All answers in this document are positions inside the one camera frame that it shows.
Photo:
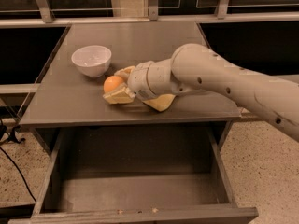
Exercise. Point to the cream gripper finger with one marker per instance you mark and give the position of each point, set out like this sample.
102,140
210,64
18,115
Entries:
121,95
124,73

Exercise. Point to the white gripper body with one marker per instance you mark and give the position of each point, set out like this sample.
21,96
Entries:
139,82

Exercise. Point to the orange fruit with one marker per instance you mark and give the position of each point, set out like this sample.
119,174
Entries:
111,83

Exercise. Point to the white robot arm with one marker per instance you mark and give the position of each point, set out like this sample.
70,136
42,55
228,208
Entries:
194,67

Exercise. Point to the grey cabinet counter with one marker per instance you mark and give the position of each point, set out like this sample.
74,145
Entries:
67,98

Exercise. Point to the open grey top drawer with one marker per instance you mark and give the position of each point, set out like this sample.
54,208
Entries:
137,175

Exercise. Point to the yellow sponge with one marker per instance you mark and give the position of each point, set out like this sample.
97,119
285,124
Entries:
161,103

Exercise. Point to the white ceramic bowl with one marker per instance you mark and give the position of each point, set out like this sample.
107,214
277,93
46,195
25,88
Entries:
92,61

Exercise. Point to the metal window railing frame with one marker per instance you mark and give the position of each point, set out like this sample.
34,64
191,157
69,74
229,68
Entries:
134,11

